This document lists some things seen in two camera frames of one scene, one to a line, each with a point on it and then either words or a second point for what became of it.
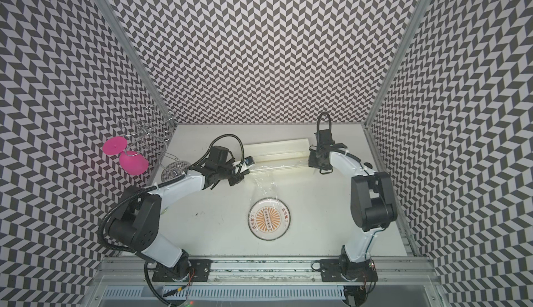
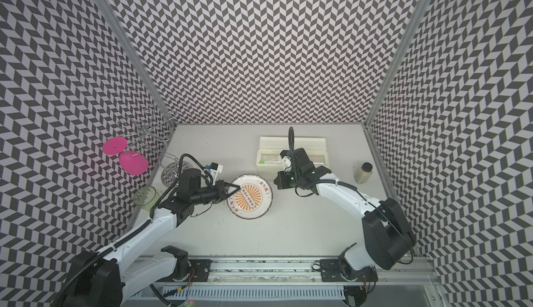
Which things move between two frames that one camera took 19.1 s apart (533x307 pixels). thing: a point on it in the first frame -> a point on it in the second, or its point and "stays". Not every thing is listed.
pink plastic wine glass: [132, 163] stays
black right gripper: [314, 164] -> [281, 176]
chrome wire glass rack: [153, 128] stays
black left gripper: [232, 181] -> [222, 192]
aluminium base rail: [119, 269] stays
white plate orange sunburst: [268, 219] -> [253, 200]
